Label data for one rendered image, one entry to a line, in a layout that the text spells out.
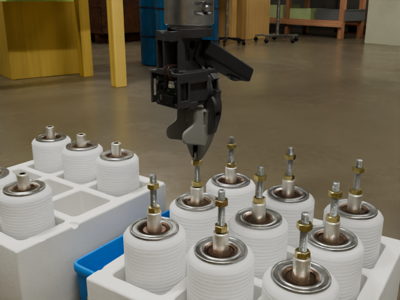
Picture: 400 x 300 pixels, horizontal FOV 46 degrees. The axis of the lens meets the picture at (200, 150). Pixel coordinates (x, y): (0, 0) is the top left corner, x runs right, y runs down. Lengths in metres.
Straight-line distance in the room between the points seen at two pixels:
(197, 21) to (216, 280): 0.36
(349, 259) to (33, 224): 0.55
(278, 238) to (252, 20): 6.69
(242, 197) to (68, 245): 0.34
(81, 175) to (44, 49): 2.83
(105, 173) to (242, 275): 0.49
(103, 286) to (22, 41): 3.22
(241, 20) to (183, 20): 6.63
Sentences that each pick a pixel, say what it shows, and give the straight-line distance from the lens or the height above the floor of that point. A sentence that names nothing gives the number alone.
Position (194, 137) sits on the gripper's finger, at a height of 0.38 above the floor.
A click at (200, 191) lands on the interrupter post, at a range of 0.80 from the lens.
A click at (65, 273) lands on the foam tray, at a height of 0.09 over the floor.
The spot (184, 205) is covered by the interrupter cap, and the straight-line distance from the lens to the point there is 0.80.
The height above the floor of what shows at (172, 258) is 0.22.
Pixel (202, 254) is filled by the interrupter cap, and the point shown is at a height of 0.25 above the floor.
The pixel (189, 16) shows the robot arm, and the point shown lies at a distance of 0.70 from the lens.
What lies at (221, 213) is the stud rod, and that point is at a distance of 0.64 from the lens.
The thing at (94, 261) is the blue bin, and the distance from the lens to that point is 0.96.
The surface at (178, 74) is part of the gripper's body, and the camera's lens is 0.68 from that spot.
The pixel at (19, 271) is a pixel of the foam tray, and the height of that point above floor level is 0.14.
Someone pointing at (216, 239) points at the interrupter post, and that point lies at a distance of 0.65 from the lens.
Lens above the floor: 0.59
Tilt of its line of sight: 18 degrees down
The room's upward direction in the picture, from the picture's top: straight up
